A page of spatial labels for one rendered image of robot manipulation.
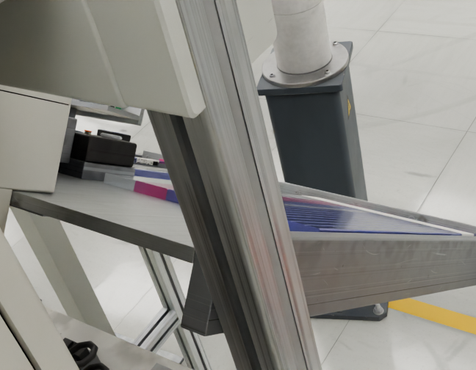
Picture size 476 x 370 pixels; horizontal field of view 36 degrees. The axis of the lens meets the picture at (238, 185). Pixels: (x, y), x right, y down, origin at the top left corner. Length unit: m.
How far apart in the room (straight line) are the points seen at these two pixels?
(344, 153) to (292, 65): 0.23
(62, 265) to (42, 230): 0.11
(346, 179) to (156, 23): 1.39
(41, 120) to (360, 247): 0.27
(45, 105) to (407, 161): 1.95
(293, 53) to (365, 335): 0.78
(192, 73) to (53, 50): 0.08
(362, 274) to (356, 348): 1.27
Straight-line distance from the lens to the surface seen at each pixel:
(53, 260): 1.64
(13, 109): 0.54
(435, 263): 0.81
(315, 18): 1.51
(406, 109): 2.68
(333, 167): 1.65
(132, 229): 0.47
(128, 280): 2.25
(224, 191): 0.35
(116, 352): 1.20
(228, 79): 0.33
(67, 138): 0.76
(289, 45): 1.52
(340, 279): 0.59
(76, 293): 1.71
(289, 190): 1.21
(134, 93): 0.33
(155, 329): 1.62
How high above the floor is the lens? 1.48
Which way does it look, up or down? 37 degrees down
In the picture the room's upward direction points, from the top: 15 degrees counter-clockwise
